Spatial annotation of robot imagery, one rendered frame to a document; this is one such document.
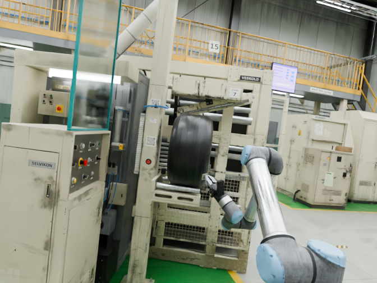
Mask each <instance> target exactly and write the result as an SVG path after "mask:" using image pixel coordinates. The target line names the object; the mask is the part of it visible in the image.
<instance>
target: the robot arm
mask: <svg viewBox="0 0 377 283"><path fill-rule="evenodd" d="M241 164H242V165H246V168H247V171H248V175H249V179H250V184H251V188H252V193H253V195H252V197H251V199H250V201H249V204H248V206H247V208H246V210H245V213H244V214H243V213H242V211H241V210H240V209H239V208H238V207H237V206H236V204H235V203H234V201H233V200H232V199H231V198H230V197H229V196H228V195H226V194H224V180H222V179H221V180H217V179H215V178H214V177H212V176H209V175H205V179H206V180H205V184H206V185H207V186H208V188H210V189H209V191H208V194H209V193H211V195H210V194H209V195H210V196H211V198H213V197H214V198H215V200H216V201H217V202H218V204H219V205H220V207H221V208H222V210H224V212H225V215H224V216H223V218H222V220H221V222H220V224H221V226H222V228H224V229H225V230H231V229H245V230H254V229H256V225H257V219H256V218H257V216H258V218H259V222H260V227H261V232H262V235H263V239H262V241H261V242H260V245H259V246H258V248H257V250H256V251H257V253H256V266H257V269H258V273H259V275H260V277H261V278H262V280H263V281H264V282H266V283H342V282H343V276H344V271H345V268H346V255H345V254H344V253H343V252H342V251H341V250H340V249H338V248H337V247H335V246H333V245H331V244H329V243H326V242H324V241H320V240H315V239H311V240H309V241H308V242H307V247H298V246H297V243H296V239H295V237H294V236H292V235H290V234H289V233H288V230H287V227H286V223H285V221H284V217H283V214H282V210H281V207H280V205H279V201H278V198H277V194H276V192H275V188H274V185H273V183H274V181H275V179H276V177H277V176H278V175H280V174H281V173H282V171H283V160H282V157H281V155H280V154H279V153H278V152H277V151H276V150H274V149H273V148H269V147H259V146H254V145H246V146H245V147H244V148H243V151H242V154H241Z"/></svg>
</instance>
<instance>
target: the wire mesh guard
mask: <svg viewBox="0 0 377 283"><path fill-rule="evenodd" d="M208 172H212V174H213V172H215V174H216V173H220V174H228V176H229V175H235V176H236V175H237V176H246V177H248V179H249V175H245V174H237V173H232V172H224V171H216V170H208ZM157 211H158V202H157V203H156V208H155V217H154V227H153V237H158V238H165V239H172V240H180V241H187V242H192V243H199V244H206V245H213V246H218V247H225V248H233V249H240V250H247V251H248V247H249V238H250V230H246V231H248V235H247V243H246V248H243V247H235V246H233V245H234V244H232V246H230V244H229V245H223V244H220V242H217V243H219V244H217V243H211V241H210V242H207V240H206V242H204V241H198V240H189V239H188V238H187V239H182V236H179V237H181V238H178V237H177V238H174V237H170V236H166V234H164V235H165V236H163V235H154V233H155V230H157V229H155V225H156V224H157V223H156V220H157V218H158V217H157ZM158 212H160V211H158ZM157 226H158V224H157ZM171 236H174V235H171Z"/></svg>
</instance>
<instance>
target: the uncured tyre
mask: <svg viewBox="0 0 377 283"><path fill-rule="evenodd" d="M212 139H213V121H212V120H211V119H210V118H209V117H207V116H202V115H192V114H187V113H183V114H180V115H179V116H178V117H176V118H175V120H174V123H173V127H172V131H171V137H170V140H169V147H168V158H167V178H168V180H169V181H170V182H171V184H175V185H183V186H191V187H196V188H201V187H202V186H204V185H205V180H201V179H202V174H207V173H208V170H209V162H210V154H211V149H212Z"/></svg>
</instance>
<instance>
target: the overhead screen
mask: <svg viewBox="0 0 377 283"><path fill-rule="evenodd" d="M270 70H274V75H273V83H272V90H275V91H279V92H285V93H291V94H294V93H295V86H296V79H297V71H298V67H294V66H290V65H284V64H281V63H276V62H272V65H271V69H270Z"/></svg>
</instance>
